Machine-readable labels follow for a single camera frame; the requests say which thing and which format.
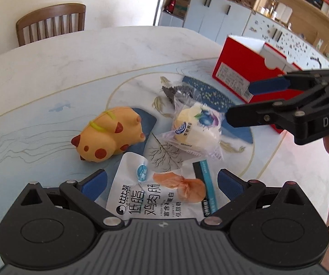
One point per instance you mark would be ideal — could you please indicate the red bottle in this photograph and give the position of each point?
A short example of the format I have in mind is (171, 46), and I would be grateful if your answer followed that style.
(170, 7)

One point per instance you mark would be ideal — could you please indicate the white chicken sausage packet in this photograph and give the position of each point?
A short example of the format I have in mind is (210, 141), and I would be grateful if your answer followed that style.
(133, 189)

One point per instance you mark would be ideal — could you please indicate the yellow toy pig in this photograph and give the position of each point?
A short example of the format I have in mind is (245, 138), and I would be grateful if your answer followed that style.
(110, 131)

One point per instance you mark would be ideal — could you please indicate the wooden chair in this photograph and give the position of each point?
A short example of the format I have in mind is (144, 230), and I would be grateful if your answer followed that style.
(49, 14)

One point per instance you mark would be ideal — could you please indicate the white cabinet with stickers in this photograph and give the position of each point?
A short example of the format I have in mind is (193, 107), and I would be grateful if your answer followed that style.
(290, 40)

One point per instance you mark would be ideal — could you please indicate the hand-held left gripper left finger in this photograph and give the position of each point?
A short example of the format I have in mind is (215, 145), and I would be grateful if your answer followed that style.
(94, 184)

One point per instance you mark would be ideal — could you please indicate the white marble desktop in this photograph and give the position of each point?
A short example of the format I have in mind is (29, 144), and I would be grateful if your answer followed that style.
(67, 63)

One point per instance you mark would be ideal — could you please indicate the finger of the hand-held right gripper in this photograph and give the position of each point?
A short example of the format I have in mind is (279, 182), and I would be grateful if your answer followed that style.
(247, 116)
(267, 85)

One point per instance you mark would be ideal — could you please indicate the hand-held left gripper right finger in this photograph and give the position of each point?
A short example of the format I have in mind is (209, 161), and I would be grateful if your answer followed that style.
(230, 184)

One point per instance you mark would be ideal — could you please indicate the blueberry bread bun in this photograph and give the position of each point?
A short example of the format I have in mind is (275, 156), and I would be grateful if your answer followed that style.
(196, 129)

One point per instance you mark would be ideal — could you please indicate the red cardboard box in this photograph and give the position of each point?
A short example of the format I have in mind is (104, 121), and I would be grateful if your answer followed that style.
(239, 63)

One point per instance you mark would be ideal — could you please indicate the brown cardboard carton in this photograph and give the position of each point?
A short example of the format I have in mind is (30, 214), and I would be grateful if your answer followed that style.
(181, 4)

